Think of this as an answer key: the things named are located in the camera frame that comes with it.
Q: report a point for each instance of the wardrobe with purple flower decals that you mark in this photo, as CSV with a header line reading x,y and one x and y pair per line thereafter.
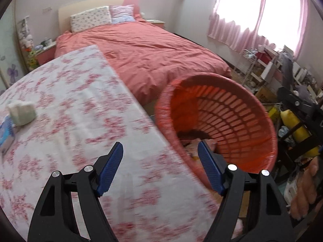
x,y
10,60

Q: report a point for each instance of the hanging plush toys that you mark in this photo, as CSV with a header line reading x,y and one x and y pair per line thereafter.
x,y
26,42

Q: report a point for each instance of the person's right hand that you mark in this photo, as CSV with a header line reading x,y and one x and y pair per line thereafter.
x,y
305,189

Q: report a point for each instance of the yellow plastic bottle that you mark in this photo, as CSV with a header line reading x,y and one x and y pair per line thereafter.
x,y
292,119

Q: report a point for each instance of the beige nightstand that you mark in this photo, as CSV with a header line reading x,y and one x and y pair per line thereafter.
x,y
156,24

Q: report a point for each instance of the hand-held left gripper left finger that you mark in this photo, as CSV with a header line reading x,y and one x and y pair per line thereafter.
x,y
111,171

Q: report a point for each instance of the cluttered storage shelf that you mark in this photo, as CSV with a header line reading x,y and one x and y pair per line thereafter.
x,y
272,60

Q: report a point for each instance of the red plastic basket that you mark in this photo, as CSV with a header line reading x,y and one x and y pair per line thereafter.
x,y
239,121

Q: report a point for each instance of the crumpled white paper wad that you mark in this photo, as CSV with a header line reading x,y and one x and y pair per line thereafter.
x,y
21,113

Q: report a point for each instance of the pink floral tablecloth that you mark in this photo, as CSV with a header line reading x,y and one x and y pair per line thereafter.
x,y
75,111

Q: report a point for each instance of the blue white tissue packet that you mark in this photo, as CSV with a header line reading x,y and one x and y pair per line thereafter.
x,y
6,134

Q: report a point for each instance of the pink nightstand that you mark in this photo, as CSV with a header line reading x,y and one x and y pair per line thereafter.
x,y
45,54

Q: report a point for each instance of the pink window curtain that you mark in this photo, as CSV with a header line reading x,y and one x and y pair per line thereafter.
x,y
285,17
237,17

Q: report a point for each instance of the bed with pink duvet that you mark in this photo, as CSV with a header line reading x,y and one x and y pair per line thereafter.
x,y
151,53

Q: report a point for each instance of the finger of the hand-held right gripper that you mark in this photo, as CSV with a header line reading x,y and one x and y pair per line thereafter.
x,y
297,103
302,151

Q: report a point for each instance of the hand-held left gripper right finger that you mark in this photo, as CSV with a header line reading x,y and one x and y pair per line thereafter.
x,y
209,169

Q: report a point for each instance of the beige headboard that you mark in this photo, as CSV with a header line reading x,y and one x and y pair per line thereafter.
x,y
83,5

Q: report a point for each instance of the pink striped pillow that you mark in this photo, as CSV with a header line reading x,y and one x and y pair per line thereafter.
x,y
122,13

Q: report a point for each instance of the white floral pillow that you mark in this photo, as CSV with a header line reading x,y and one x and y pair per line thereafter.
x,y
90,19

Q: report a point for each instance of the cardboard box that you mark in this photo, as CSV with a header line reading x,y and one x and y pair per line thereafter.
x,y
265,94

